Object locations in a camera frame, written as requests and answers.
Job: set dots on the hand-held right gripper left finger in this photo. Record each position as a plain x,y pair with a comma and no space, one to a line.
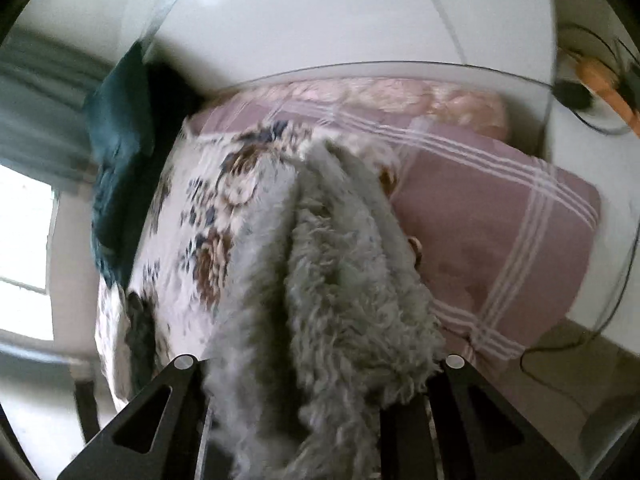
180,435

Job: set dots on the teal striped curtain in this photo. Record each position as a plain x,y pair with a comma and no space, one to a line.
40,100

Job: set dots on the window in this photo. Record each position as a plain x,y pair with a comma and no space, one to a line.
25,235

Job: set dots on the orange object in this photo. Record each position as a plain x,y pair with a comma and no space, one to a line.
605,82

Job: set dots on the white bed headboard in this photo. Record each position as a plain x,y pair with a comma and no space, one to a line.
325,20

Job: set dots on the dark teal blanket and pillow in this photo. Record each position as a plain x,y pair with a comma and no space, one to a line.
120,110

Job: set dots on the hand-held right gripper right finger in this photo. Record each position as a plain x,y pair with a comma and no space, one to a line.
465,400

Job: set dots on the grey fluffy blanket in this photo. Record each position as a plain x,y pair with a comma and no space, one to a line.
340,310

